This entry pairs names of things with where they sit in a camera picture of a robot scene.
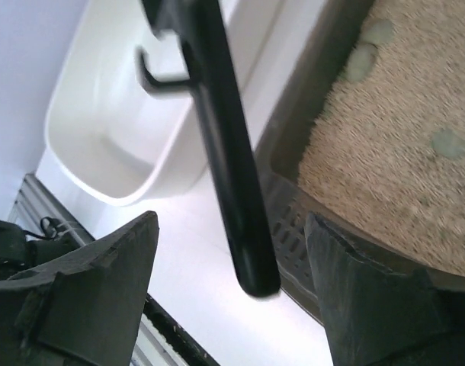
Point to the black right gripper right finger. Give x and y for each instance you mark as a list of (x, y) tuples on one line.
[(379, 308)]

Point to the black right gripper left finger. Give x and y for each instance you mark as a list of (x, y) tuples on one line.
[(74, 305)]

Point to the black litter scoop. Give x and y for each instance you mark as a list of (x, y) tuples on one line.
[(212, 84)]

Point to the beige cat litter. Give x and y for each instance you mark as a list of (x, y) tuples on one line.
[(369, 157)]

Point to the dark grey litter box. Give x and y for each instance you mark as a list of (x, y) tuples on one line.
[(285, 139)]

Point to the white plastic bin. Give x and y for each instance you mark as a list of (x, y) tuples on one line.
[(114, 140)]

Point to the grey clump right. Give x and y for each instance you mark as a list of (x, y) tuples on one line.
[(445, 142)]

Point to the grey clump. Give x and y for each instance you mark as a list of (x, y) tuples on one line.
[(360, 62), (445, 142), (378, 33)]

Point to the grey clump middle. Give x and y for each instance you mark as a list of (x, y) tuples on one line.
[(360, 62)]

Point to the grey clump upper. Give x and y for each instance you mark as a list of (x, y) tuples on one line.
[(378, 33)]

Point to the aluminium frame rail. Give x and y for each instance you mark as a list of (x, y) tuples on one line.
[(161, 340)]

